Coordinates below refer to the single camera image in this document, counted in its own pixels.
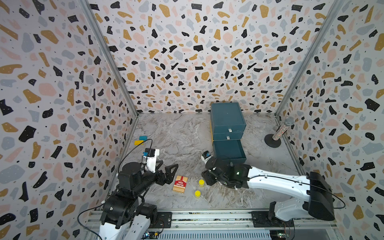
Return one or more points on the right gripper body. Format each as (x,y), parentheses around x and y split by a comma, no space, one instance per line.
(210,179)

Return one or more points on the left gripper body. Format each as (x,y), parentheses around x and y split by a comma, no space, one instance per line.
(160,179)

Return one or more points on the yellow paint can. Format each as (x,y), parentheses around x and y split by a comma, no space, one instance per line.
(201,182)
(197,194)

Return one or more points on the teal drawer cabinet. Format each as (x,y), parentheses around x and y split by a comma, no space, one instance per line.
(227,129)

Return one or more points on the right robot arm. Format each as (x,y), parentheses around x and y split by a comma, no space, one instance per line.
(311,196)

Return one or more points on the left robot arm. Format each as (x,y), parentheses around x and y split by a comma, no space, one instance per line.
(126,215)

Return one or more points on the red Texas Hold'em card box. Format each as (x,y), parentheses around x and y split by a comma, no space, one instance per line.
(180,184)

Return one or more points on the yellow block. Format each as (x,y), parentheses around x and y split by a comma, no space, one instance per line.
(138,142)

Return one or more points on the glitter microphone on stand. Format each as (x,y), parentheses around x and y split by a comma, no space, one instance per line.
(274,140)

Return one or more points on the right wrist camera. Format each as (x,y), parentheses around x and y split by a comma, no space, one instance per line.
(205,156)

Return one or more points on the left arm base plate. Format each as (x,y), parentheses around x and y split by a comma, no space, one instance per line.
(161,220)

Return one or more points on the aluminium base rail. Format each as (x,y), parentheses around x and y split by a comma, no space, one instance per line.
(227,224)

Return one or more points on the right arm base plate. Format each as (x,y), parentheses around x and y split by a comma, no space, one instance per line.
(262,219)

